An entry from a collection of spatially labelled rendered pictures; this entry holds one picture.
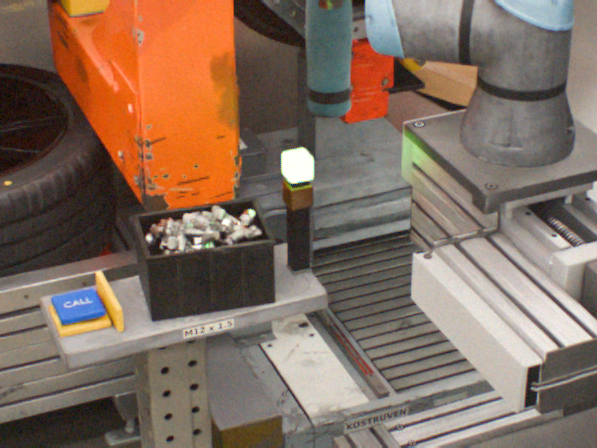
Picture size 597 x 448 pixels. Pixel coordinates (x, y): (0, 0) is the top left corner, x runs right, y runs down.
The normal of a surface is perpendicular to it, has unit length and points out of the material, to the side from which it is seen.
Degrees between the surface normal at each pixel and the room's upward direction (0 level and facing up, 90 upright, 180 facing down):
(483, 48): 102
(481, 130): 72
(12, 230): 90
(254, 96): 0
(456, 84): 1
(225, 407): 0
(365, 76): 90
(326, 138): 90
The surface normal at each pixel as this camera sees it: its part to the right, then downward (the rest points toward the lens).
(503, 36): -0.33, 0.39
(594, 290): -0.92, 0.21
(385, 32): -0.34, 0.60
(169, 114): 0.38, 0.46
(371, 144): -0.01, -0.87
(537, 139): 0.21, 0.21
